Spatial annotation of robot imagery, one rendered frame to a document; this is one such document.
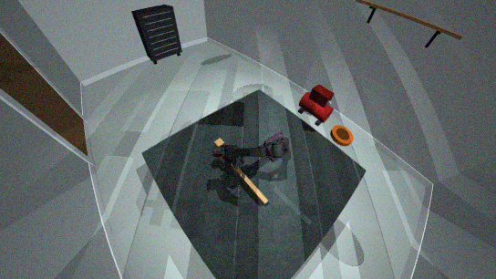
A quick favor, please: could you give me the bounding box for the light wooden board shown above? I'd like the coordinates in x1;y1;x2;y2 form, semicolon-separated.
230;163;268;206

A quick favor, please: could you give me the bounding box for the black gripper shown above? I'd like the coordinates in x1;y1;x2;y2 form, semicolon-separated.
217;160;231;171

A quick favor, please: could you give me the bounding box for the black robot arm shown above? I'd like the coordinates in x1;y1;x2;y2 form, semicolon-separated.
213;138;289;169

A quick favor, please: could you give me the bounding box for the wooden post with slot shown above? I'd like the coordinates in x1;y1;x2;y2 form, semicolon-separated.
213;139;224;160

